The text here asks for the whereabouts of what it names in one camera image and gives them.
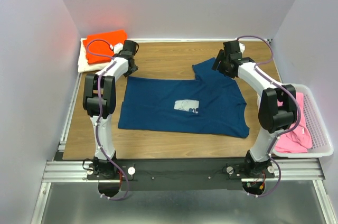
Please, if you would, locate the blue Mickey print t-shirt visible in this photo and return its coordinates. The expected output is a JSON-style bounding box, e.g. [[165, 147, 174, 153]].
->
[[118, 58, 249, 138]]

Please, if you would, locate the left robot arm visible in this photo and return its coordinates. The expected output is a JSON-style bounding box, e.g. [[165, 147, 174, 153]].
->
[[83, 39, 139, 179]]

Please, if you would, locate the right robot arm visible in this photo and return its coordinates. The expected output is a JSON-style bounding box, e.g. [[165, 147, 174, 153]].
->
[[212, 40, 301, 178]]

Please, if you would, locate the folded orange t-shirt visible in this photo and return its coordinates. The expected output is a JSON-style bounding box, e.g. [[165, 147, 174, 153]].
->
[[82, 30, 127, 65]]

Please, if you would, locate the folded white t-shirt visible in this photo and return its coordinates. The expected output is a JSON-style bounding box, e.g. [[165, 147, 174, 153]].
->
[[78, 39, 114, 73]]

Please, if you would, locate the pink t-shirt in basket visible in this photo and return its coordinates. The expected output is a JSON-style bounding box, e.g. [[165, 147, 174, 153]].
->
[[274, 92, 312, 154]]

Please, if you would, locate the white plastic laundry basket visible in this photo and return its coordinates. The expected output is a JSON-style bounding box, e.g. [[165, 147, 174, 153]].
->
[[272, 83, 334, 158]]

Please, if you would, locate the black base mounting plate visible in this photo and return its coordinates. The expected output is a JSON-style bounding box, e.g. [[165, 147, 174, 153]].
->
[[82, 157, 275, 191]]

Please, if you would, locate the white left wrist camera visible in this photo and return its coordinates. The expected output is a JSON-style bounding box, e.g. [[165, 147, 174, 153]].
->
[[110, 43, 124, 53]]

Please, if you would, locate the aluminium extrusion rail frame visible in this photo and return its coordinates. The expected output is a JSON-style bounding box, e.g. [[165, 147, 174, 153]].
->
[[32, 77, 337, 223]]

